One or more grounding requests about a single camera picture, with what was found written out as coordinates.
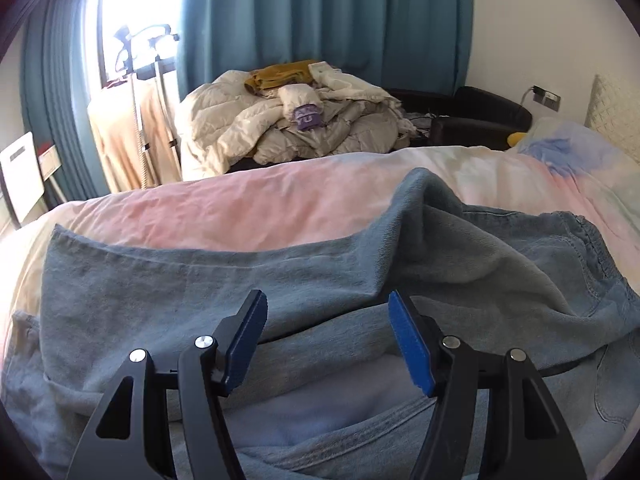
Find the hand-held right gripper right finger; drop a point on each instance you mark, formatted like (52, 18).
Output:
(412, 345)

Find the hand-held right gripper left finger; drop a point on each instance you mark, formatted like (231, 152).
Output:
(245, 340)

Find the light blue denim jeans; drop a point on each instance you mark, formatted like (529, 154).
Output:
(150, 285)

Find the pastel tie-dye bed blanket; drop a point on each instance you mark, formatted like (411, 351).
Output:
(225, 205)

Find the grey crumpled garment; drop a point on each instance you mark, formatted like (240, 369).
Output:
(350, 130)

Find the crumpled white duvet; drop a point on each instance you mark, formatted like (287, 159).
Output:
(215, 115)

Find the yellow plush toy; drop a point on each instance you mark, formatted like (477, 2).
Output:
(516, 138)

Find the hanging beige garment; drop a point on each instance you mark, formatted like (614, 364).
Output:
(115, 145)

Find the black armchair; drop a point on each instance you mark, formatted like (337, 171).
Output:
(480, 120)

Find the white garment with purple patch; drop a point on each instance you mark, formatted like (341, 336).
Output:
(302, 105)

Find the pastel tie-dye pillow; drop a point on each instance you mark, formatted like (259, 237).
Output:
(565, 150)

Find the garment steamer stand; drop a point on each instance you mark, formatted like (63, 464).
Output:
(135, 110)

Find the mustard yellow garment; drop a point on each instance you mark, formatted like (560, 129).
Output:
(280, 75)

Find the white chair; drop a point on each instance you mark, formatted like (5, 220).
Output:
(22, 175)

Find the teal curtain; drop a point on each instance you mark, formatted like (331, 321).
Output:
(325, 15)
(70, 110)

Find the cream quilted headboard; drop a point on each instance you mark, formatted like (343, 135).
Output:
(615, 105)

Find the wall socket with charger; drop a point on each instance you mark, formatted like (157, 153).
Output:
(538, 91)

